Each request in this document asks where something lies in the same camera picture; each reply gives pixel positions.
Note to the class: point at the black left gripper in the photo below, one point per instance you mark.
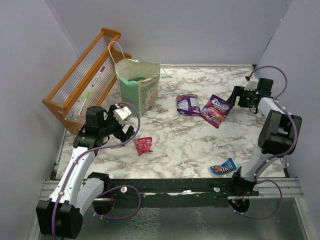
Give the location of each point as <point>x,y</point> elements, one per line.
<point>121,134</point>

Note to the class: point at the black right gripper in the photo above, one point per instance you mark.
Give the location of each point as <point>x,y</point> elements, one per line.
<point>239,91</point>

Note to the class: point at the green Fox's bag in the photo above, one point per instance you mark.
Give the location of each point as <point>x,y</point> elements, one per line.
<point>137,79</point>

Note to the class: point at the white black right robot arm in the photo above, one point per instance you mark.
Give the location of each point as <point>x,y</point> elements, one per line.
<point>278,136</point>

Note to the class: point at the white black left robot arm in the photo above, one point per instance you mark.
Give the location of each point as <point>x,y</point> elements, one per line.
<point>61,215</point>

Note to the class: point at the purple Fox's candy bag right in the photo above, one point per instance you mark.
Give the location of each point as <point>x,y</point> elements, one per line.
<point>215,111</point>

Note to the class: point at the purple fox's candy bag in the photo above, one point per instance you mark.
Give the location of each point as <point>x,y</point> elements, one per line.
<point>188,104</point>
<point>215,111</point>

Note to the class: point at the purple Fox's candy bag left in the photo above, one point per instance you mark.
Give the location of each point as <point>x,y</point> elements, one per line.
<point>188,104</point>

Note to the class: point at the green paper gift bag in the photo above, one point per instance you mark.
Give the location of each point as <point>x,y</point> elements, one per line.
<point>141,94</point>

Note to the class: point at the pink red snack packet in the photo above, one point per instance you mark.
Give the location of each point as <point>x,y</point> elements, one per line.
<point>143,145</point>

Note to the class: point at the green white marker pen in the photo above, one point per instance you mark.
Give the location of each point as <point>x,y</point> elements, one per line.
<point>83,103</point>

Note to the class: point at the wooden rack with clear slats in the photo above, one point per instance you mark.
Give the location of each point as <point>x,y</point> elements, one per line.
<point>66,98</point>

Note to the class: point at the blue M&M's packet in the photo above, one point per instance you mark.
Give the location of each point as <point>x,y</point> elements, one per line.
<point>225,168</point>

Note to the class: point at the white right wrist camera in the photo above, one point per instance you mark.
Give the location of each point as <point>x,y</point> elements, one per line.
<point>251,84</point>

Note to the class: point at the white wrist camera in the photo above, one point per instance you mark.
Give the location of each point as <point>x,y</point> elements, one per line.
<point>251,84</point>
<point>122,115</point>

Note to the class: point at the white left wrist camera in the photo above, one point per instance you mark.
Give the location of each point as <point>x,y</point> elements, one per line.
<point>122,115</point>

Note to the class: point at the black front mounting rail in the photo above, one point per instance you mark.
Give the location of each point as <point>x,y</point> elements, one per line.
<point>169,192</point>

